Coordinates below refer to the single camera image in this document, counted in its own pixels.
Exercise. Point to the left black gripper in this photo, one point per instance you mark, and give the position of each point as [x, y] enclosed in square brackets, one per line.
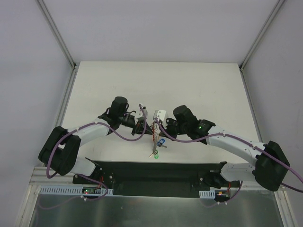
[138, 127]

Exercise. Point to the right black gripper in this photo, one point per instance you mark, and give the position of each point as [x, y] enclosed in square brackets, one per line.
[167, 129]

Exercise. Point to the key holder with red handle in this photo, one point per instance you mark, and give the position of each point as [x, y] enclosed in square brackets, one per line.
[155, 137]

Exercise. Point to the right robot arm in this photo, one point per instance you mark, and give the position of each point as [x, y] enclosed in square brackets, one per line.
[265, 164]

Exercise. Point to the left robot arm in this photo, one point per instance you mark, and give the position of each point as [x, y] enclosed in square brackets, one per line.
[60, 151]

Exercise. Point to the blue tagged key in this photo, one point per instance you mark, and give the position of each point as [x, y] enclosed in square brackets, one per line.
[161, 142]

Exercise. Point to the green tagged key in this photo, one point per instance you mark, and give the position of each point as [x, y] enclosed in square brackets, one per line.
[155, 156]

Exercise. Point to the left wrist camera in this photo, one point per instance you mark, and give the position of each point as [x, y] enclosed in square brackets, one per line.
[141, 114]

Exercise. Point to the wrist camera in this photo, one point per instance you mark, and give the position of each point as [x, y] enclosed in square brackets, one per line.
[161, 115]
[141, 114]

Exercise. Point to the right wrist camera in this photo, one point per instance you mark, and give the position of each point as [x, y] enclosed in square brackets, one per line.
[161, 115]

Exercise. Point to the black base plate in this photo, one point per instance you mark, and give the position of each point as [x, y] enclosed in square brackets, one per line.
[181, 180]

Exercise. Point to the right white cable duct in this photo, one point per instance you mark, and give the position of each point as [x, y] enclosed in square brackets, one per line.
[207, 194]

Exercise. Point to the white cable duct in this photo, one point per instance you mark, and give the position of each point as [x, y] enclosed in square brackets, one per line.
[207, 194]
[75, 190]

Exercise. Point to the right aluminium rail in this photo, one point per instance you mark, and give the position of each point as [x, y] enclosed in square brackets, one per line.
[251, 106]

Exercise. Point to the aluminium rail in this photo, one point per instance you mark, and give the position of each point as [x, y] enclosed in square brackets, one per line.
[251, 106]
[59, 113]

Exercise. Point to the left aluminium rail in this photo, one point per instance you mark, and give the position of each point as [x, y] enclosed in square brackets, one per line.
[59, 113]

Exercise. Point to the left white cable duct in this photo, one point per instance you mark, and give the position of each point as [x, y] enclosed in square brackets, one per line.
[75, 190]

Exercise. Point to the left aluminium frame post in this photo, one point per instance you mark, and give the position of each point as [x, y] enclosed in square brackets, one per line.
[56, 33]

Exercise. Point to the aluminium frame post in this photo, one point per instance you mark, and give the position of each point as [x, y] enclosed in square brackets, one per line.
[265, 27]
[56, 33]

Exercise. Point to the right aluminium frame post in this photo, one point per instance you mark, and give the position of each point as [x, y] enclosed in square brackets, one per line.
[265, 27]

